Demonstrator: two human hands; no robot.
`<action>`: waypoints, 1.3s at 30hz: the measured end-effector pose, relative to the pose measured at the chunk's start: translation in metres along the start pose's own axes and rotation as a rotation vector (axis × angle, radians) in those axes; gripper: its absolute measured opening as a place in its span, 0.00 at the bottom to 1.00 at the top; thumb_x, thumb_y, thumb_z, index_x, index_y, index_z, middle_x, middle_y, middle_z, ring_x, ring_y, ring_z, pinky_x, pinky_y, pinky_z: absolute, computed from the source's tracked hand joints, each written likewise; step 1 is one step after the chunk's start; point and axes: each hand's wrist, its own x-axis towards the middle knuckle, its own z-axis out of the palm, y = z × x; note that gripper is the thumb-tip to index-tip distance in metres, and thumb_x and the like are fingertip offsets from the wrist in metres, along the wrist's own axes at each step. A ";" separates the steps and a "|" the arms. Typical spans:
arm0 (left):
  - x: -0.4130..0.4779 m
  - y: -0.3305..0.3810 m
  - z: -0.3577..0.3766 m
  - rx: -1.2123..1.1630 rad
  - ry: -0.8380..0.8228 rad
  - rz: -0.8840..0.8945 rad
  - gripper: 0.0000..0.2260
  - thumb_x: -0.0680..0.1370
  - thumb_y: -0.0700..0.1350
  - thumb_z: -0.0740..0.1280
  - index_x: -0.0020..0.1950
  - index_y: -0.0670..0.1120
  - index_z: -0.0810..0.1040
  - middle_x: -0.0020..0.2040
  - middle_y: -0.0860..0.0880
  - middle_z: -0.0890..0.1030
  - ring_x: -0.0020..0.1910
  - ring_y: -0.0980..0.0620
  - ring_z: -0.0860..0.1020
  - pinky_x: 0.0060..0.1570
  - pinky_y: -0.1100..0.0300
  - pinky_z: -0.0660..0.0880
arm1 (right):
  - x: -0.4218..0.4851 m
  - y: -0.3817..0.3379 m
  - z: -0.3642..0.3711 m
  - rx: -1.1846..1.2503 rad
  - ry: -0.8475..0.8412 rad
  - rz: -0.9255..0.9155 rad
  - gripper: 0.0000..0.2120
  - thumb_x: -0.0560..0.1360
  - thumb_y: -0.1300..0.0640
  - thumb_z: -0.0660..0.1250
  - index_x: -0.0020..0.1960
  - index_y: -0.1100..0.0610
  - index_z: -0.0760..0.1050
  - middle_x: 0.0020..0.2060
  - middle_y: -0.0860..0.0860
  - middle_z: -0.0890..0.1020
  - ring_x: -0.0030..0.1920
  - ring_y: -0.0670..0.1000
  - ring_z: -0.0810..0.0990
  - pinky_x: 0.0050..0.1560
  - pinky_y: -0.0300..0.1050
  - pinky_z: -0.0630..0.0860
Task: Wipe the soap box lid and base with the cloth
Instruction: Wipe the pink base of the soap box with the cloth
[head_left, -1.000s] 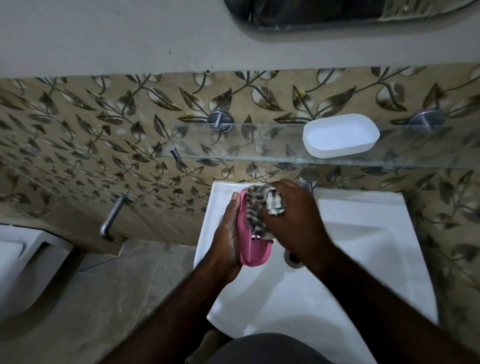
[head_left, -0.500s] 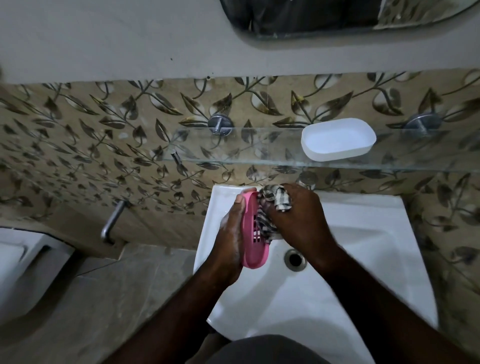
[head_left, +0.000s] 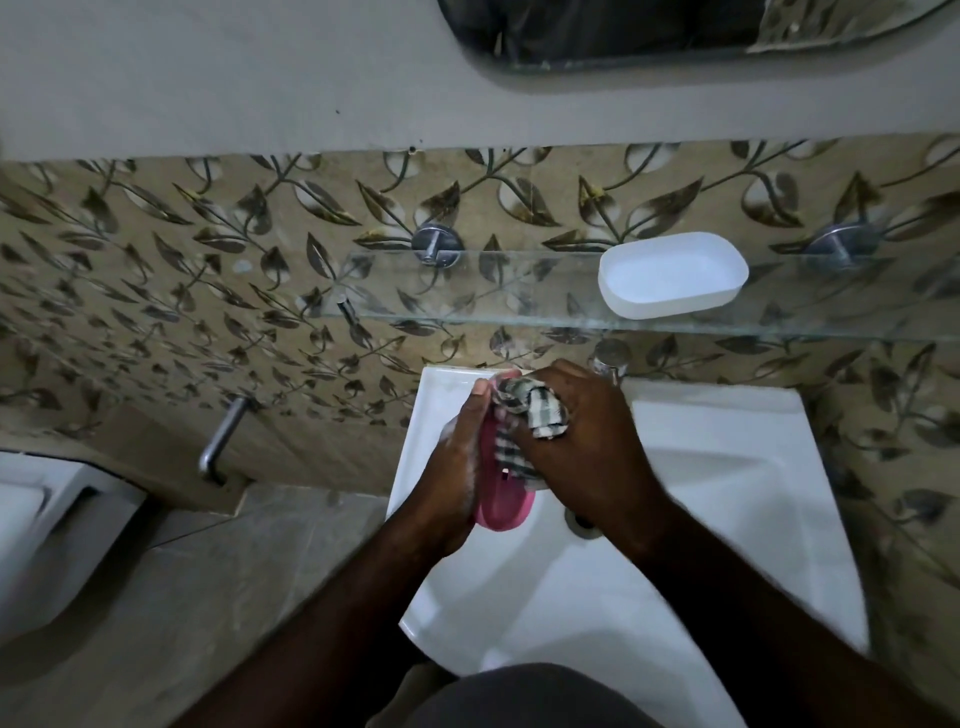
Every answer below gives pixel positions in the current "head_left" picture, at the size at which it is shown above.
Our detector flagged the person's right hand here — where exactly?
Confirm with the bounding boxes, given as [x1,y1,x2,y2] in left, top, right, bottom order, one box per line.
[504,359,669,560]

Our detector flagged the person's left hand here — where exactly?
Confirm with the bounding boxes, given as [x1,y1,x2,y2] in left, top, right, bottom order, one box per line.
[405,368,524,557]

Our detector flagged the checked cloth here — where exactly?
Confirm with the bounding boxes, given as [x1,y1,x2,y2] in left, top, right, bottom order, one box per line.
[489,377,573,483]

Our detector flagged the pink soap dish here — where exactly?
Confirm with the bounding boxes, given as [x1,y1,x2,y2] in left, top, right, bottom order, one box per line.
[472,408,537,534]

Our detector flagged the person's right forearm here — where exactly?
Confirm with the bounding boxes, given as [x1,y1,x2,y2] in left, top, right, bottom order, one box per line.
[611,496,960,728]

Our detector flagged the person's left forearm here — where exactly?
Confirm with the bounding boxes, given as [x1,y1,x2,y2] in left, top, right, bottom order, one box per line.
[172,504,470,728]

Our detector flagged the basin drain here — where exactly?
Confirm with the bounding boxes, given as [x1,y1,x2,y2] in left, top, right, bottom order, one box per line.
[564,504,603,540]

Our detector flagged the chrome basin tap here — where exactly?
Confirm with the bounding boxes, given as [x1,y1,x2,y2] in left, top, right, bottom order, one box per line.
[588,339,633,387]

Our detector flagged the glass shelf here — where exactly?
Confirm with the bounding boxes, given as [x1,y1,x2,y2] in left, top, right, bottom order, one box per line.
[311,241,960,344]

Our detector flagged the white wash basin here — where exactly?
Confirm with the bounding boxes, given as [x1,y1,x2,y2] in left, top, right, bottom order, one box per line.
[385,366,871,728]

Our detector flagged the white soap dish lid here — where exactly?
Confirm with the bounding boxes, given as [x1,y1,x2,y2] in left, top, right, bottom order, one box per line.
[597,231,750,321]

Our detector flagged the person's dark shorts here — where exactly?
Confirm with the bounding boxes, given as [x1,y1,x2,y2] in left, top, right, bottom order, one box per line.
[390,663,665,728]

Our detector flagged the white toilet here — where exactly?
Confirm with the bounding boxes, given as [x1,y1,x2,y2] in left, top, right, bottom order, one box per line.
[0,448,149,648]

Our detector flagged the chrome shelf bracket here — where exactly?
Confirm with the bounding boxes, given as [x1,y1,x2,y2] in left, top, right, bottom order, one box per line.
[806,220,882,272]
[411,222,465,268]

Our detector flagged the wall mirror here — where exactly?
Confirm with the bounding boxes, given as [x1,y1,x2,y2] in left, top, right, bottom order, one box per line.
[437,0,952,72]

